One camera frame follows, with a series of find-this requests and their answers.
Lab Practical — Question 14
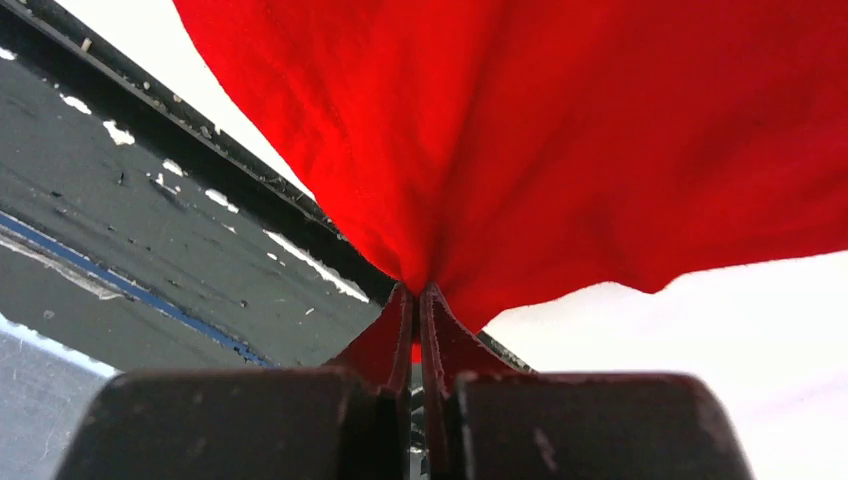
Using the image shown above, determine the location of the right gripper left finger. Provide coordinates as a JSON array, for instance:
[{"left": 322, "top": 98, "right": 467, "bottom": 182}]
[{"left": 56, "top": 286, "right": 414, "bottom": 479}]

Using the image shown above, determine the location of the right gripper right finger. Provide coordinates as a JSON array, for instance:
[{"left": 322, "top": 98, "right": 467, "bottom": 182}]
[{"left": 419, "top": 285, "right": 752, "bottom": 480}]

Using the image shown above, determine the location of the red t shirt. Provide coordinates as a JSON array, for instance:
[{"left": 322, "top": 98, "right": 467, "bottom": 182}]
[{"left": 176, "top": 1, "right": 847, "bottom": 331}]

